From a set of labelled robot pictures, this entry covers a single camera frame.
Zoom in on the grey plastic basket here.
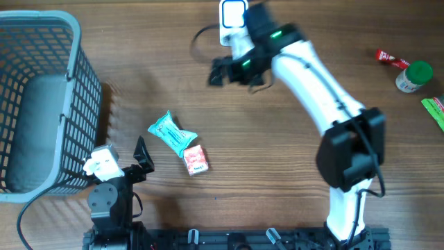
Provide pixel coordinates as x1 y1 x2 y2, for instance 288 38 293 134
1 10 103 203

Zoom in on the teal wet wipes pack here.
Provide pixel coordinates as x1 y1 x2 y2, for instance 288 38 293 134
148 110 198 158

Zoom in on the left camera cable black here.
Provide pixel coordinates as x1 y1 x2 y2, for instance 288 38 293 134
16 176 87 250

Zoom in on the green lid jar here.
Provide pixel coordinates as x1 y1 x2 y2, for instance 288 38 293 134
395 61 434 93

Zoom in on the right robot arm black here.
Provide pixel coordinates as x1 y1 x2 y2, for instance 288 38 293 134
209 1 385 249

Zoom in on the red small box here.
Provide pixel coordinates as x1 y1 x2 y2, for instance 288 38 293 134
183 145 209 176

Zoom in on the white barcode scanner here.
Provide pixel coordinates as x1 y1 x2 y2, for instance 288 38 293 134
219 0 248 47

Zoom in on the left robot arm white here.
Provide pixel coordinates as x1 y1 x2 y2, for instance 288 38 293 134
83 137 156 250

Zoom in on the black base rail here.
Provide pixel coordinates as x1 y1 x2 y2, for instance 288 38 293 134
82 227 392 250

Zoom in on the red coffee stick sachet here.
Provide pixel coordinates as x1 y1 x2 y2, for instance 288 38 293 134
375 49 410 69

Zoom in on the green snack bag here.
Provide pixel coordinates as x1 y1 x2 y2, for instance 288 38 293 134
421 95 444 131

